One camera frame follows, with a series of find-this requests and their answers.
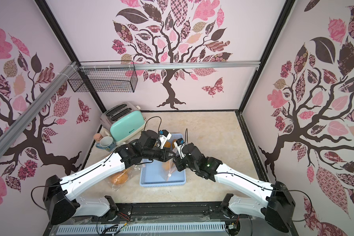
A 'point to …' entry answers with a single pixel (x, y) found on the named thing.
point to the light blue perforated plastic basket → (157, 173)
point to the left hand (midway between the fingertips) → (174, 158)
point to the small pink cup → (97, 137)
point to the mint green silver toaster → (124, 121)
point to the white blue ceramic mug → (107, 143)
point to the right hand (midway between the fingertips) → (173, 157)
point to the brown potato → (173, 144)
